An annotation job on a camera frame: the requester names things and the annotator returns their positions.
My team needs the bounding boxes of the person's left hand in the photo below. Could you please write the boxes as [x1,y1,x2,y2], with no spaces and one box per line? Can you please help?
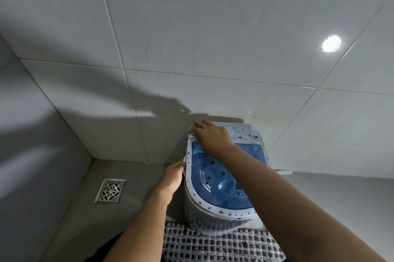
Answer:
[159,161,187,203]

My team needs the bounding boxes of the person's right hand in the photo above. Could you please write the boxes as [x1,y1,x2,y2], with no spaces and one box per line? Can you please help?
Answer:
[193,119,237,158]

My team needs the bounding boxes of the white washing machine blue lid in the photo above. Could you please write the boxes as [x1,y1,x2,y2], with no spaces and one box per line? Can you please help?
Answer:
[183,121,272,237]

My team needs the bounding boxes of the person's left forearm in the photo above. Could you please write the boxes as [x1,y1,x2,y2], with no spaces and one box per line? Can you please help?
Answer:
[98,190,180,262]

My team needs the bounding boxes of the person's right forearm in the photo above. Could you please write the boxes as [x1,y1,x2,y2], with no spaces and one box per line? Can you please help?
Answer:
[215,142,389,262]

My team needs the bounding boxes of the person's black trousers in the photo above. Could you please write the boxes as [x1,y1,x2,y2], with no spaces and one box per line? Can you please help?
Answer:
[92,230,124,262]

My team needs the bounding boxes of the metal floor drain grate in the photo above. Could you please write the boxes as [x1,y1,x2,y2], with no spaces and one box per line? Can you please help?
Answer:
[93,178,127,204]

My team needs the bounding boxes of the checkered woven floor mat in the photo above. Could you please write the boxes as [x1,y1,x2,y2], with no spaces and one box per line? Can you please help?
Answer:
[161,221,287,262]

